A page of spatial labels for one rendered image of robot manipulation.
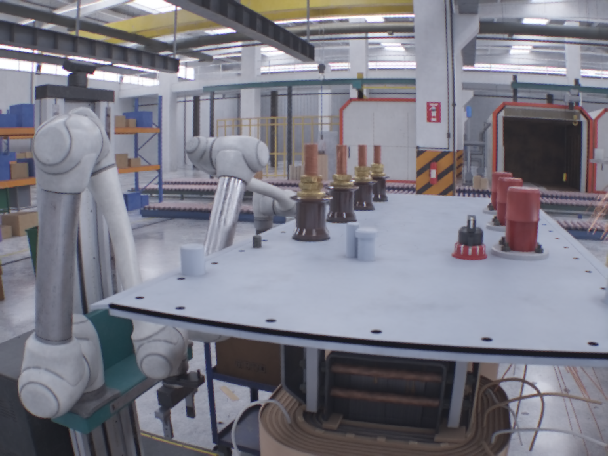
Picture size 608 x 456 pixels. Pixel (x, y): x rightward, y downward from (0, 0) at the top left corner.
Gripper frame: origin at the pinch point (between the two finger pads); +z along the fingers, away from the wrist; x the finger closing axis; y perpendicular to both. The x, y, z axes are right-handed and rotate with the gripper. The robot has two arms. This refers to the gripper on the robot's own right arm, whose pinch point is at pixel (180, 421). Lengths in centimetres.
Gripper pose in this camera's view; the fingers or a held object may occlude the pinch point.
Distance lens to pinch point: 154.4
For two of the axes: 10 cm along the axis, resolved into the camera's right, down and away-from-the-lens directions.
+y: -9.5, -0.5, 3.1
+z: 0.0, 9.9, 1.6
